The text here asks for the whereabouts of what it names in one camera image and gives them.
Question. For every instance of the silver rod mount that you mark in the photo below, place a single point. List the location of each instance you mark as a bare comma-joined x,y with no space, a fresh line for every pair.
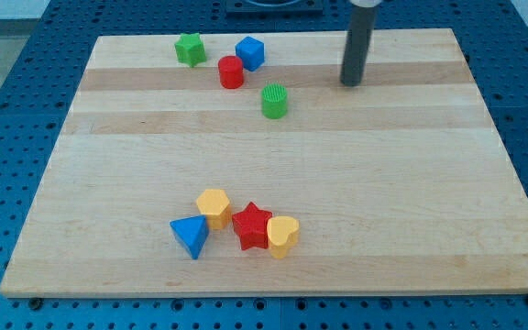
365,3

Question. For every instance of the light wooden board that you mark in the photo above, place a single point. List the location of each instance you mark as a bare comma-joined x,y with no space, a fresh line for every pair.
402,185

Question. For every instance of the yellow hexagon block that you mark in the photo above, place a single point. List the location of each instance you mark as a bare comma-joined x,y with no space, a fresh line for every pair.
216,207

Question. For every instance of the red star block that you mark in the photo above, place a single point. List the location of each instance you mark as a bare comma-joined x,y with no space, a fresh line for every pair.
250,225

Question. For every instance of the blue cube block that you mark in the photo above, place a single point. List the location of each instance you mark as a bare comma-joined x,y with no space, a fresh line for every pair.
252,53

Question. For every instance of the green star block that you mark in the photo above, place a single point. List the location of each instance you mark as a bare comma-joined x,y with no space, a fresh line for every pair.
190,49

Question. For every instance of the blue triangle block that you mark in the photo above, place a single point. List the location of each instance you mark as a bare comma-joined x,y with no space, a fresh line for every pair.
191,233

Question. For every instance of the red cylinder block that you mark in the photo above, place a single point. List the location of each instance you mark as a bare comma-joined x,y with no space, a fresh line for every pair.
230,70

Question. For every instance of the green cylinder block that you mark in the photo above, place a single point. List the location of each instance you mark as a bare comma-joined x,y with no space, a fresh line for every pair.
274,101

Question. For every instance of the yellow heart block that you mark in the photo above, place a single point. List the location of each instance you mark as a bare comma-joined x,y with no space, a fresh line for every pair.
283,233

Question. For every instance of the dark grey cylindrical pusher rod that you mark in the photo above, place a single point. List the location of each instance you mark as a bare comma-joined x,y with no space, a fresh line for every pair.
358,37

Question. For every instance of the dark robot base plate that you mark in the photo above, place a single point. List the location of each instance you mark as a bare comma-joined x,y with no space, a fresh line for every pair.
273,6

